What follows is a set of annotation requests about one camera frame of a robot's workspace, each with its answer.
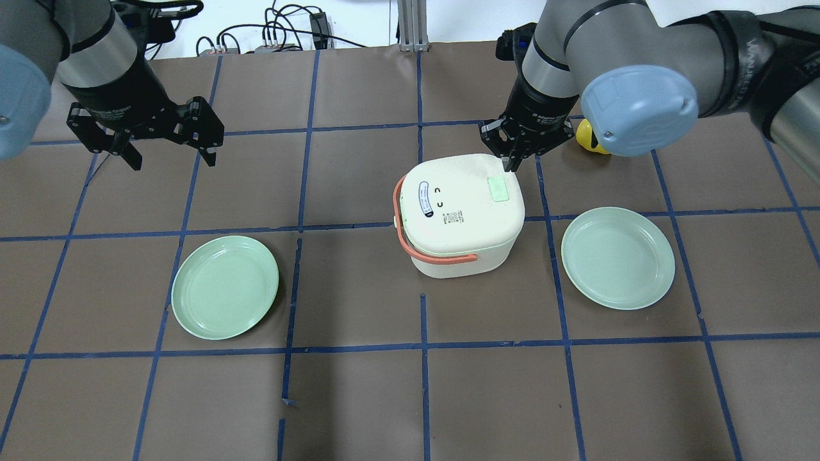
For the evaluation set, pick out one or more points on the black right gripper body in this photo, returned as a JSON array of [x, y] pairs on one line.
[[540, 104]]

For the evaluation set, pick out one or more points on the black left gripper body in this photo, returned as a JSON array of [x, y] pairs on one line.
[[123, 97]]

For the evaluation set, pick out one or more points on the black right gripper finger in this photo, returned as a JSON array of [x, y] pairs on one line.
[[521, 147], [494, 133]]

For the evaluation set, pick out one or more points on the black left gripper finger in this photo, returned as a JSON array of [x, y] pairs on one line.
[[95, 138], [198, 126]]

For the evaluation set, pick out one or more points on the white rice cooker orange handle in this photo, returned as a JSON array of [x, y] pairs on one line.
[[459, 215]]

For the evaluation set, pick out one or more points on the green plate near right arm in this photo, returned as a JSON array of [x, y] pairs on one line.
[[618, 258]]

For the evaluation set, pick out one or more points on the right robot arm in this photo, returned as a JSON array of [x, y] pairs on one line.
[[643, 84]]

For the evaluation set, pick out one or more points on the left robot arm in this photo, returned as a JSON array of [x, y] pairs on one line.
[[96, 50]]

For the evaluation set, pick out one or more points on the green plate near left arm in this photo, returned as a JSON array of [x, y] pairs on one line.
[[225, 287]]

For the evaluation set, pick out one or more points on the yellow bell pepper toy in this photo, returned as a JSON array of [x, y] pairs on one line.
[[586, 138]]

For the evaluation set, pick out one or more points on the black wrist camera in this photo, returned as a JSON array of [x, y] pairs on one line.
[[513, 43]]

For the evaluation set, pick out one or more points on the aluminium frame post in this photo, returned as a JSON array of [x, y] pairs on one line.
[[412, 26]]

